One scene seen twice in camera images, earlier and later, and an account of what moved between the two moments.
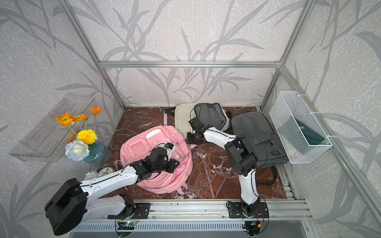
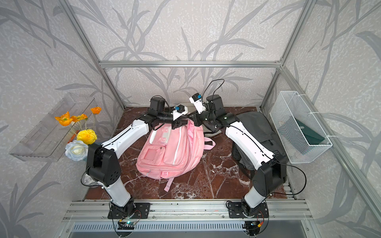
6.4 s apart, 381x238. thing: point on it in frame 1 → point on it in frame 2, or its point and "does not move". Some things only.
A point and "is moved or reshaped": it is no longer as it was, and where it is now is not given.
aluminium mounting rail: [278, 209] does not move
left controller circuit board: [126, 225] does not move
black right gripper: [189, 140] → [196, 120]
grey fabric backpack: [266, 144] does not move
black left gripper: [171, 165] → [176, 123]
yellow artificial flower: [88, 136] does not move
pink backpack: [138, 145] is moved or reshaped
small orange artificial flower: [95, 110] does not move
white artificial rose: [77, 150] does not move
